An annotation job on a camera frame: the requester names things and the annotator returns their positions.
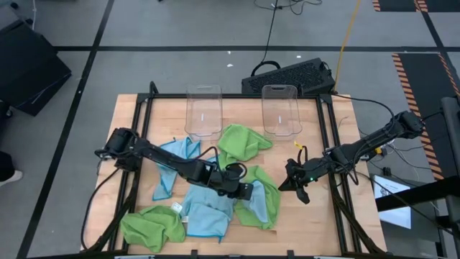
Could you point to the green microfiber towel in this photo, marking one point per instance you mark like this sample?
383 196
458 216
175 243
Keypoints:
151 226
240 144
273 194

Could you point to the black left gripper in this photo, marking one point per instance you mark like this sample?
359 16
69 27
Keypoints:
215 180

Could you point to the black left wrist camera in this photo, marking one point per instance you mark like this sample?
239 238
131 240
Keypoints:
226 180

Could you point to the clear plastic bin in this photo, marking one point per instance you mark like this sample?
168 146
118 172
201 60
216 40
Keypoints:
203 111
280 108

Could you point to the monitor with white screen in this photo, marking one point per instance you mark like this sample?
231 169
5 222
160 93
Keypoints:
397 217

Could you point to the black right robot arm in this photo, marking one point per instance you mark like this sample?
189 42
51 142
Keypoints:
359 148

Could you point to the black mat with orange stripes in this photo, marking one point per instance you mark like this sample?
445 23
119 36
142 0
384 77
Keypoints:
395 5
431 82

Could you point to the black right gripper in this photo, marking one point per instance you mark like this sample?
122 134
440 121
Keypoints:
305 174

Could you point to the large black case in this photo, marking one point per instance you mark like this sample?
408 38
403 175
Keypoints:
28 68

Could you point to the person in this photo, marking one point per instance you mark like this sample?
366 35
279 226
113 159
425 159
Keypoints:
5 167

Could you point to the light blue microfiber towel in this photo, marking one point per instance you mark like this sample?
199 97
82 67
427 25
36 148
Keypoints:
163 187
259 205
205 219

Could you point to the black metal table frame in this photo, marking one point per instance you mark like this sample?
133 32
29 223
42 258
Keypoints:
233 96

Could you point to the black diagonal bar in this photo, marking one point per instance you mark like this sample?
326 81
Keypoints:
413 196

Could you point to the grey post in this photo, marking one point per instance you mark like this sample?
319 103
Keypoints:
452 151

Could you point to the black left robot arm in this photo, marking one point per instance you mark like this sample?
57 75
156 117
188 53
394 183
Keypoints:
165 157

